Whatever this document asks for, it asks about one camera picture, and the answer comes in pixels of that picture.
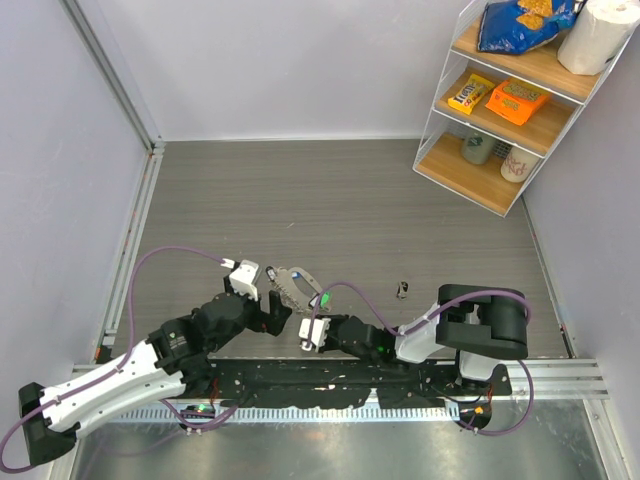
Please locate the blue chips bag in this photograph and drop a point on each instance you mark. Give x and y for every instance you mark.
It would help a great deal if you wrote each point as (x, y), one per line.
(517, 27)

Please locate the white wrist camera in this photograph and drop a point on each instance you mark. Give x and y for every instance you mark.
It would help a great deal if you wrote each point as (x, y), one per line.
(313, 333)
(243, 279)

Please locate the yellow candy bag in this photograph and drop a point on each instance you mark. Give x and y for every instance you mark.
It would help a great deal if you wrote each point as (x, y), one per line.
(470, 94)

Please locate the white printed cup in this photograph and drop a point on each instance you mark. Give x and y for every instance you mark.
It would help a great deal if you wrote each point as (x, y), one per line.
(518, 165)

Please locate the orange candy bag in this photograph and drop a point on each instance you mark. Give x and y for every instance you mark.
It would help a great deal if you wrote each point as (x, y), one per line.
(517, 101)

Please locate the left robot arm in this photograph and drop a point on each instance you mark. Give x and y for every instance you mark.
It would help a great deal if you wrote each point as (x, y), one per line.
(171, 362)

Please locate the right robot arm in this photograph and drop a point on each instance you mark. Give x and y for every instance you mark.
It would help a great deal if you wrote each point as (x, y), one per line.
(483, 325)

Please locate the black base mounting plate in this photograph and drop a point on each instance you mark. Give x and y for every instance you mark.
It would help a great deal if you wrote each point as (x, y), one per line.
(341, 384)

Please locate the white wire shelf rack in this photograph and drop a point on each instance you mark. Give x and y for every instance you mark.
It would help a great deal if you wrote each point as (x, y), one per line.
(439, 157)

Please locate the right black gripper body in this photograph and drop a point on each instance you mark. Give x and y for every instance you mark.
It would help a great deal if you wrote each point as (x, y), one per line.
(332, 341)

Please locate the slotted cable duct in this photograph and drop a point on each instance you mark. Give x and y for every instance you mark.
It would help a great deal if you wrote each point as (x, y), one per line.
(370, 412)

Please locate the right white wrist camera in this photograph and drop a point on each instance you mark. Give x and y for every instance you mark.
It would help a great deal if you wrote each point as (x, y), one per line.
(313, 333)

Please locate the small black key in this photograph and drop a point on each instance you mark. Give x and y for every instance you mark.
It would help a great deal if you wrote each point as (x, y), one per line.
(402, 290)

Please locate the white paper towel roll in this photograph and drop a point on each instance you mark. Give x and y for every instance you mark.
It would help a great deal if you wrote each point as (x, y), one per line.
(599, 32)

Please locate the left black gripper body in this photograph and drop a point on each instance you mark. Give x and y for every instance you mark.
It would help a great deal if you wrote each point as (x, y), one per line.
(253, 316)

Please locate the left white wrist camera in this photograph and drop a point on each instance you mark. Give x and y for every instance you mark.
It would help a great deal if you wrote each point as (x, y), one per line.
(243, 279)

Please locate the green grey mug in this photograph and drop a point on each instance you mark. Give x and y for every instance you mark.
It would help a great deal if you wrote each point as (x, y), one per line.
(477, 147)

